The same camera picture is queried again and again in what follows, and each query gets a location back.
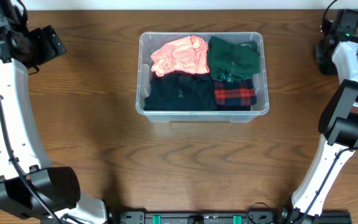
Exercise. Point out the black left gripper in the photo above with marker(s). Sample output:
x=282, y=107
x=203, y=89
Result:
x=52, y=42

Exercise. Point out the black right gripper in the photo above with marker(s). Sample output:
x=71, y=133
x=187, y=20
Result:
x=320, y=54

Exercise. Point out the dark green garment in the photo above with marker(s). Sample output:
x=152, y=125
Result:
x=229, y=62

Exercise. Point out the red navy plaid shirt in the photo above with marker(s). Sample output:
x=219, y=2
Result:
x=235, y=94

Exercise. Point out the navy garment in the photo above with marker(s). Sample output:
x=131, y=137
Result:
x=180, y=91

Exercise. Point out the pink garment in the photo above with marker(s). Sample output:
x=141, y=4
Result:
x=188, y=54

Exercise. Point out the black garment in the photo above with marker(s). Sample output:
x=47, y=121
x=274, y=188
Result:
x=233, y=108

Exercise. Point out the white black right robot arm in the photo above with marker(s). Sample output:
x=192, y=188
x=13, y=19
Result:
x=337, y=54

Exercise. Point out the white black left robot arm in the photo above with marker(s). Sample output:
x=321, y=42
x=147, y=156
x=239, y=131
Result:
x=30, y=186

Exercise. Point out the clear plastic storage bin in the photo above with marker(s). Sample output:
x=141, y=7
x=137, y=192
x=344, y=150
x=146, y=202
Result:
x=149, y=42

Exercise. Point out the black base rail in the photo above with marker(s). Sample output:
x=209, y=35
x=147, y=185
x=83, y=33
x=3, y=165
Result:
x=253, y=216

